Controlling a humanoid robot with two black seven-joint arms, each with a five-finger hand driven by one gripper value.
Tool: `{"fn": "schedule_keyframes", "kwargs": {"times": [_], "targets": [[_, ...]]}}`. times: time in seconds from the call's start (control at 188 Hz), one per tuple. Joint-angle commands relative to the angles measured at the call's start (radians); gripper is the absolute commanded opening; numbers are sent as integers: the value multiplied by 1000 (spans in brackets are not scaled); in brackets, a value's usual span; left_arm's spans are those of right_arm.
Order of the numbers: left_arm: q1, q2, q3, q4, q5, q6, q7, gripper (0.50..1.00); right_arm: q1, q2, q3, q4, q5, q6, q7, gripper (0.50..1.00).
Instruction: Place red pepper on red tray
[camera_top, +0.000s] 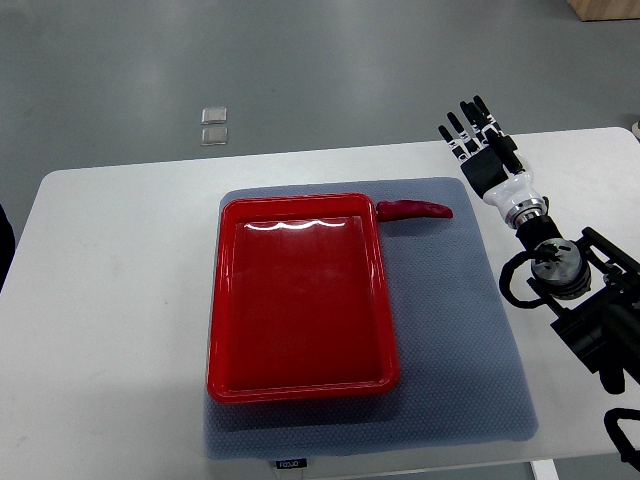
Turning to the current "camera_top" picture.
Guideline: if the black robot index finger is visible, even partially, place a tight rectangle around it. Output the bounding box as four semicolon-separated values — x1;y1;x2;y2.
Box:
473;95;500;134

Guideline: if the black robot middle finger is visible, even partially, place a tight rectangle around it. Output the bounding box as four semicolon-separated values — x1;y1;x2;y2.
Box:
460;101;488;145

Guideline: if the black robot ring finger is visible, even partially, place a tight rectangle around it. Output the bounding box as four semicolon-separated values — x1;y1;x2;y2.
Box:
447;112;479;156

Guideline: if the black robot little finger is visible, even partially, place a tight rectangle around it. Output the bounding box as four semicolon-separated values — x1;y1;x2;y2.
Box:
438;125;466;162

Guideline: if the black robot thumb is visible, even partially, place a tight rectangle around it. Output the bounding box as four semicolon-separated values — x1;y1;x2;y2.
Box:
485;130;523;173

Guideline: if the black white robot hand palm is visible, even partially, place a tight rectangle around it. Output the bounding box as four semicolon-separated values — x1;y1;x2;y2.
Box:
461;148;543;224

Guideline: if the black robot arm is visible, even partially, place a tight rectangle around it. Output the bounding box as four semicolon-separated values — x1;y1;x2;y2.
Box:
438;96;639;394

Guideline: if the red chili pepper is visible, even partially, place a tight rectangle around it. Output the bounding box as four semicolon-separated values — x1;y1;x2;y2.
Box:
376;200;454;222

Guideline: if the red plastic tray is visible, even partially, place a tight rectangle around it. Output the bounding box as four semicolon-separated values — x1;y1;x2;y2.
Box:
207;193;400;405

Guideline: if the wooden furniture corner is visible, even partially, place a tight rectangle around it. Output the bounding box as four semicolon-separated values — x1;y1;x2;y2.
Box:
568;0;640;21

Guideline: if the grey textured mat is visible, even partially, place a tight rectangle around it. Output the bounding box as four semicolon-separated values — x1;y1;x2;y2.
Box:
204;178;538;460

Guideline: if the lower metal floor plate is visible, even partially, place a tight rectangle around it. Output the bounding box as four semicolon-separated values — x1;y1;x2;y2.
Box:
201;126;228;146

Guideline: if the metal floor plate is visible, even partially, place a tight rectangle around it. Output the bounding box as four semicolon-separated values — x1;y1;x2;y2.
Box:
201;126;228;146
201;106;227;125

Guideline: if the upper metal floor plate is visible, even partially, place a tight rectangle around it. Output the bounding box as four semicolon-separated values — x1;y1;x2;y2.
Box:
201;106;227;125

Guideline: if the dark object at left edge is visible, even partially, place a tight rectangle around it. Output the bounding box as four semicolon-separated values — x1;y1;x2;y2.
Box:
0;206;16;287

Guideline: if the black cable loop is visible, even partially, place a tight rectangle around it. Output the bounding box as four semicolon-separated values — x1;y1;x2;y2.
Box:
603;407;640;472

